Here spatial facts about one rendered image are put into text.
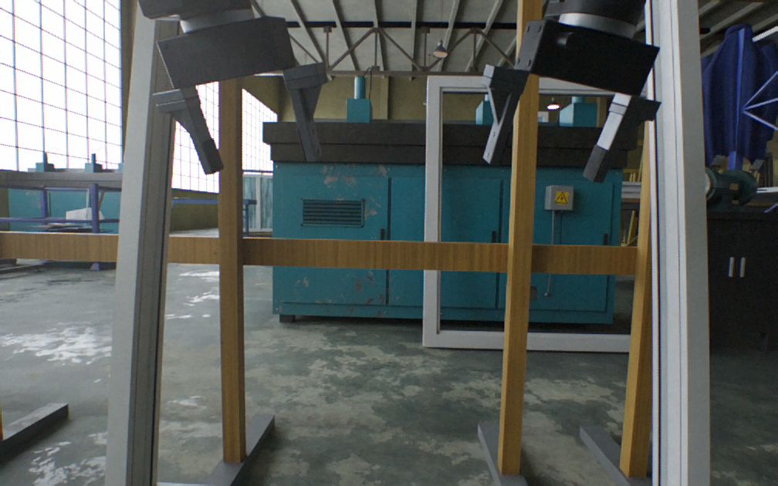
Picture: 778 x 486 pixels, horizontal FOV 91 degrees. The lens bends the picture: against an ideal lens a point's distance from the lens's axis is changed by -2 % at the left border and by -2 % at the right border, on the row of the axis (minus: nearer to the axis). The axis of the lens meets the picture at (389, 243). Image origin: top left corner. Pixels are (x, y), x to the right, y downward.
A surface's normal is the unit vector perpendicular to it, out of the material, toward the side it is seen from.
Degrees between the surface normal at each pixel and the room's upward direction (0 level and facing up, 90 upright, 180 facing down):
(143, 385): 90
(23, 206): 90
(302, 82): 114
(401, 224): 90
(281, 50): 83
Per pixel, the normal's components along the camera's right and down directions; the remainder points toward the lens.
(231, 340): -0.04, 0.07
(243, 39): -0.14, 0.47
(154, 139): 1.00, 0.03
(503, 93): 0.07, 0.47
